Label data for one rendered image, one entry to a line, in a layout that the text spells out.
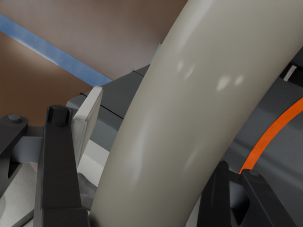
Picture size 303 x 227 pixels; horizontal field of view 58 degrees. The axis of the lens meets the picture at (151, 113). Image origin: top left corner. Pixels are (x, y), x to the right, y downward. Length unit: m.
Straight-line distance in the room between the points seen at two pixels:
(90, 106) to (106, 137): 0.48
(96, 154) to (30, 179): 0.16
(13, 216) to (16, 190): 0.04
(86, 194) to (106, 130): 0.15
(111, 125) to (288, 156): 1.00
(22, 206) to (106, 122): 0.24
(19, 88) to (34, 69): 0.19
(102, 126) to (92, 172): 0.11
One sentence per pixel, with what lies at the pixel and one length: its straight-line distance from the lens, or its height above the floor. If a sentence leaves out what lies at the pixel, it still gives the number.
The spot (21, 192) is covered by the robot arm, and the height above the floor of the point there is 1.01.
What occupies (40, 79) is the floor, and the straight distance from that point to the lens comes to 1.79.
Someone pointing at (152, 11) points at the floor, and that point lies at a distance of 1.39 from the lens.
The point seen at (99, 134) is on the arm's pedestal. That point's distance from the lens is 0.65.
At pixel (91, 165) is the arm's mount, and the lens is 0.62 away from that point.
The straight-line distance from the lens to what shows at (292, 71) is 1.29.
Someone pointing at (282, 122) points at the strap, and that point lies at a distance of 1.38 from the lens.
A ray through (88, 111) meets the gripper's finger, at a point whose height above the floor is 1.19.
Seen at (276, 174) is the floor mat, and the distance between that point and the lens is 1.50.
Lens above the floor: 1.31
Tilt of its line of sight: 63 degrees down
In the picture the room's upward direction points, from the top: 133 degrees counter-clockwise
